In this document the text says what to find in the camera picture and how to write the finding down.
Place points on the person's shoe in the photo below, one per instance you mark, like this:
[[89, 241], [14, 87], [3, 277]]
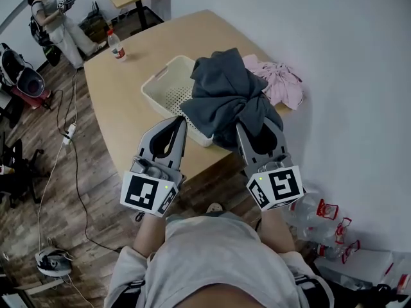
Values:
[[214, 207]]

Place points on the person's right forearm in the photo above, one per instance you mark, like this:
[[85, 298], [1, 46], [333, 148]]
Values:
[[277, 231]]

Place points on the black office chair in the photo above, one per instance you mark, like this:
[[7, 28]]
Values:
[[19, 168]]

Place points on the dark grey cloth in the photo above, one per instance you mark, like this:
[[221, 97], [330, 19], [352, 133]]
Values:
[[224, 95]]

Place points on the small clear plastic bottle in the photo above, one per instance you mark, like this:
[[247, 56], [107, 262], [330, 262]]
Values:
[[330, 250]]

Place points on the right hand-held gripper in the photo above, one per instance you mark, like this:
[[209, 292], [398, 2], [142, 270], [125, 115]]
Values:
[[282, 184]]

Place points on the white grey headset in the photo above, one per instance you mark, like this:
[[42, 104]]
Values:
[[53, 261]]

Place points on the white black backpack unit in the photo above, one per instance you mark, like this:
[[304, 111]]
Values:
[[11, 64]]

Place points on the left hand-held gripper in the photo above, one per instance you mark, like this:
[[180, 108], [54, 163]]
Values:
[[141, 191]]

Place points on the grey round bowl device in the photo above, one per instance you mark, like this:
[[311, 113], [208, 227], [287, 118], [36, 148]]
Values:
[[30, 82]]

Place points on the white flat box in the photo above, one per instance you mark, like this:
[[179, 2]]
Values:
[[353, 268]]

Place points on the white power strip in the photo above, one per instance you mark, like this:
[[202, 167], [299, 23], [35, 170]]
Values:
[[69, 134]]

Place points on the red label water bottle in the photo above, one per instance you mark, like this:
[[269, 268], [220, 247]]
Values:
[[116, 47]]

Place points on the large clear plastic bottle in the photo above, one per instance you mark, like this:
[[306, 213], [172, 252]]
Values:
[[309, 210]]

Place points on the person's left forearm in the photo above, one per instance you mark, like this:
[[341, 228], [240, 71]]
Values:
[[149, 234]]

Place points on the black crate with router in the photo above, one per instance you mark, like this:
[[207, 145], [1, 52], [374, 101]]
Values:
[[93, 24]]

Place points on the pink crumpled cloth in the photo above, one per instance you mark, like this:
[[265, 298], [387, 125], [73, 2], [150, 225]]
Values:
[[279, 82]]

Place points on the person's grey shirt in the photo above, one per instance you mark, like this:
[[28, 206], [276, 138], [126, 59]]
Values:
[[212, 261]]

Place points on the cream perforated plastic basket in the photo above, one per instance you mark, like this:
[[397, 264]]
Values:
[[167, 91]]

